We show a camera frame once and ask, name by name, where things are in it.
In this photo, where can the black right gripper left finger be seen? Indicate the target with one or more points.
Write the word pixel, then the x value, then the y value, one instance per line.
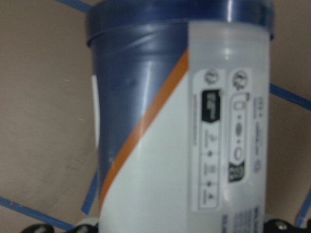
pixel 40 228

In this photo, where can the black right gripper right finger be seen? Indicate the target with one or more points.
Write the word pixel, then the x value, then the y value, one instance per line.
pixel 281 226

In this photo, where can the white blue tennis ball can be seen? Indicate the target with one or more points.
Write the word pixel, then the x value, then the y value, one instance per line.
pixel 182 102

